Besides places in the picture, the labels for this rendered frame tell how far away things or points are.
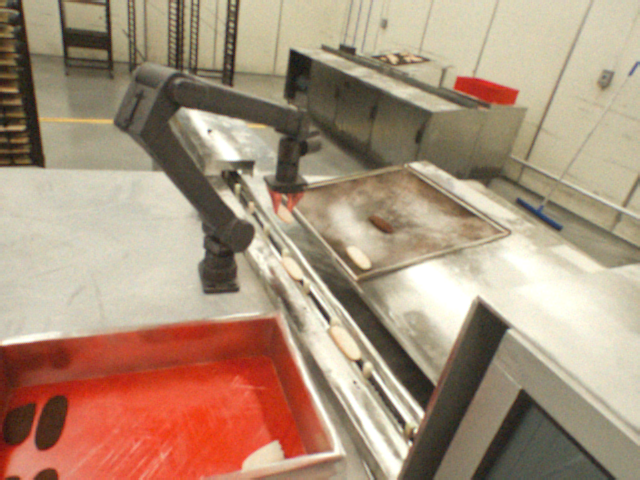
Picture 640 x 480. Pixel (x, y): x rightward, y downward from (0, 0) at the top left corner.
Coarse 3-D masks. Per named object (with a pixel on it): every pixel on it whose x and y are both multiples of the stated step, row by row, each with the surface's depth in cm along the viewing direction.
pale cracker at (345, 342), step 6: (330, 330) 94; (336, 330) 93; (342, 330) 94; (336, 336) 92; (342, 336) 92; (348, 336) 92; (336, 342) 91; (342, 342) 90; (348, 342) 90; (354, 342) 91; (342, 348) 89; (348, 348) 89; (354, 348) 89; (348, 354) 88; (354, 354) 88; (360, 354) 89
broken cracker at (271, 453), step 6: (270, 444) 70; (276, 444) 70; (258, 450) 69; (264, 450) 69; (270, 450) 69; (276, 450) 70; (252, 456) 68; (258, 456) 68; (264, 456) 68; (270, 456) 68; (276, 456) 69; (282, 456) 69; (246, 462) 67; (252, 462) 67; (258, 462) 67; (264, 462) 67; (270, 462) 68; (246, 468) 67
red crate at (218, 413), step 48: (48, 384) 74; (96, 384) 76; (144, 384) 77; (192, 384) 79; (240, 384) 81; (0, 432) 66; (96, 432) 68; (144, 432) 69; (192, 432) 71; (240, 432) 72; (288, 432) 74
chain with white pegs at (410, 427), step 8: (136, 48) 363; (232, 184) 154; (248, 208) 141; (264, 224) 127; (264, 232) 127; (272, 240) 125; (304, 288) 106; (312, 296) 105; (328, 320) 99; (336, 320) 95; (360, 368) 88; (368, 368) 84; (368, 376) 85; (376, 392) 83; (384, 400) 82; (400, 424) 77; (408, 424) 74; (408, 432) 74
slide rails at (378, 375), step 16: (224, 176) 157; (240, 192) 149; (256, 208) 139; (256, 224) 130; (288, 256) 118; (304, 272) 112; (320, 320) 97; (352, 336) 94; (368, 384) 83; (384, 384) 83; (400, 400) 81; (400, 432) 74
